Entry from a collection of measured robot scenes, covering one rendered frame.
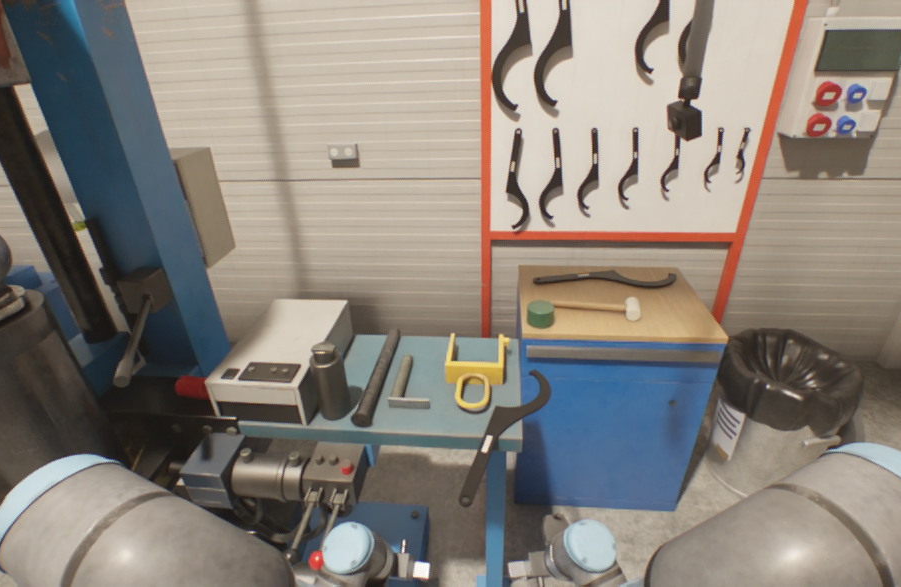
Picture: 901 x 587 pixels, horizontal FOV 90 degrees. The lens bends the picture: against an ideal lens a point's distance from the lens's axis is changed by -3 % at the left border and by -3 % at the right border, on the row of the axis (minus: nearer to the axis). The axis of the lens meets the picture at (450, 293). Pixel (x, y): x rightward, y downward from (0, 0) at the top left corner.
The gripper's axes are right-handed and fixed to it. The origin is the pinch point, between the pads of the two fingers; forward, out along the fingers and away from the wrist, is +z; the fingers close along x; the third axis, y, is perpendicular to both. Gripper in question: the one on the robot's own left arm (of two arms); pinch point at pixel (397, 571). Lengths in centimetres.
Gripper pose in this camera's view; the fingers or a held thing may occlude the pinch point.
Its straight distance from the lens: 131.9
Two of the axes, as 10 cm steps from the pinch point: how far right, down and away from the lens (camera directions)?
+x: -9.7, 0.5, 2.3
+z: 2.1, 6.1, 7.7
